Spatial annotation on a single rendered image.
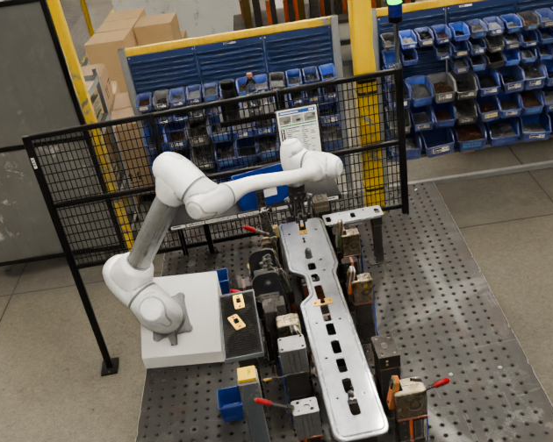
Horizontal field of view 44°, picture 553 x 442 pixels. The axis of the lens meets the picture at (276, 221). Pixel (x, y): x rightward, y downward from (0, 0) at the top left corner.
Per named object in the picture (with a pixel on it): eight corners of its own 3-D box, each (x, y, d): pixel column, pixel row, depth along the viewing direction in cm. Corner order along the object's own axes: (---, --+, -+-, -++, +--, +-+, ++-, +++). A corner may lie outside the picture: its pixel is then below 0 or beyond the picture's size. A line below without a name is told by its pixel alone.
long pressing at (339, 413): (399, 431, 220) (399, 428, 219) (331, 445, 219) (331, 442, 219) (321, 217, 338) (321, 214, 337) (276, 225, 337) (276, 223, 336)
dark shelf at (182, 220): (342, 199, 348) (341, 194, 347) (168, 231, 345) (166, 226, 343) (333, 179, 367) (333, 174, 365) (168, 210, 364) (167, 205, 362)
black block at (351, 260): (368, 313, 316) (362, 262, 301) (345, 317, 316) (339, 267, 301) (363, 302, 323) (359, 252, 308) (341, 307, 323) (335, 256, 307)
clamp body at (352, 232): (369, 295, 327) (364, 234, 309) (345, 299, 327) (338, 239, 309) (365, 284, 335) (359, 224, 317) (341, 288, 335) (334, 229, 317)
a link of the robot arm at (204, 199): (240, 193, 257) (214, 170, 260) (209, 210, 243) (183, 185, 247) (228, 217, 265) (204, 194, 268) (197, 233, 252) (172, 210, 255)
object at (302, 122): (324, 156, 359) (318, 102, 343) (282, 164, 358) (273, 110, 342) (323, 154, 361) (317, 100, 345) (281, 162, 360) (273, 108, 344)
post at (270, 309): (290, 384, 284) (277, 310, 264) (279, 387, 284) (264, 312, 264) (289, 376, 289) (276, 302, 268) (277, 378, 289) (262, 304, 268)
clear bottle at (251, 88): (262, 111, 349) (255, 74, 339) (249, 113, 349) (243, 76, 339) (261, 106, 355) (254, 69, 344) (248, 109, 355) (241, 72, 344)
